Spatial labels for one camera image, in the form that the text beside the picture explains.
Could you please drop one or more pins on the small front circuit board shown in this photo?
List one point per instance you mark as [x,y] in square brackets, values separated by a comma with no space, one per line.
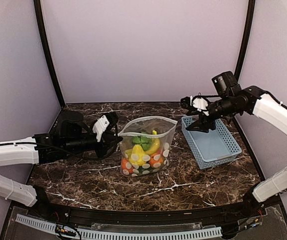
[62,232]

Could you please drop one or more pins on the black front rail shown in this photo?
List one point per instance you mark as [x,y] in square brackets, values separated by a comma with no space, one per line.
[266,223]

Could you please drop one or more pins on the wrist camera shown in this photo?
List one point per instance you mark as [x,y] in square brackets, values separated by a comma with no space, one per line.
[103,124]
[195,105]

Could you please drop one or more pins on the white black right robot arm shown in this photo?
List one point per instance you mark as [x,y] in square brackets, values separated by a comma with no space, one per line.
[232,100]

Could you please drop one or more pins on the light blue cable duct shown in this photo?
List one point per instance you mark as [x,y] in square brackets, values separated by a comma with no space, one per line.
[100,231]

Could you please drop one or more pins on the clear dotted zip top bag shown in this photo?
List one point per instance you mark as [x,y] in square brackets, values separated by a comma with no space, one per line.
[153,127]

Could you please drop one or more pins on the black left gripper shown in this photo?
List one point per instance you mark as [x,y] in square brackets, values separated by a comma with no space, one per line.
[106,144]

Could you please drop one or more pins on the yellow toy pepper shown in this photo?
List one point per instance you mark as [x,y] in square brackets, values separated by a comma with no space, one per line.
[137,155]

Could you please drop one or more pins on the orange toy orange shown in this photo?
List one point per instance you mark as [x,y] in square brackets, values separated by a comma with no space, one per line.
[126,167]

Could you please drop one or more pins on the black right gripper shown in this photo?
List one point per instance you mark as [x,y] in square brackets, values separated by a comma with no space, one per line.
[202,125]

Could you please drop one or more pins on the orange green toy mango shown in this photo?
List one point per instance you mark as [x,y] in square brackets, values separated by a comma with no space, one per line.
[156,160]

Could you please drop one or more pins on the yellow toy banana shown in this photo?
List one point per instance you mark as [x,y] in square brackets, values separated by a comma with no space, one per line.
[154,147]

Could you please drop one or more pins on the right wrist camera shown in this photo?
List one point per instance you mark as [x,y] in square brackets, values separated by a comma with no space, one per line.
[195,105]

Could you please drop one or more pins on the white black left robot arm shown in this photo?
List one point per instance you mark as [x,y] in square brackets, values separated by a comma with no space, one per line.
[70,137]

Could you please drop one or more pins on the black right corner post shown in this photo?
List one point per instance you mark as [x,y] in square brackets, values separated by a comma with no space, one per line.
[245,38]

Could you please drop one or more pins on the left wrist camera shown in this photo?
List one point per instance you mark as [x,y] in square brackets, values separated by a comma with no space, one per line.
[103,124]

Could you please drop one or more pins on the light blue perforated basket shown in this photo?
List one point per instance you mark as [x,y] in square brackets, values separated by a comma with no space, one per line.
[210,149]

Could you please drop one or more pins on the black left corner post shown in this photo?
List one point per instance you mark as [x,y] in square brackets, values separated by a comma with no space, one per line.
[47,52]

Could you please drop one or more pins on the green toy cabbage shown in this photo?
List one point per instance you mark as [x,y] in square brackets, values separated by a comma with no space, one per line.
[144,141]

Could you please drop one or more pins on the black corner post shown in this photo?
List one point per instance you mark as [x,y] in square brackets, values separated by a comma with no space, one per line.
[47,52]
[245,38]

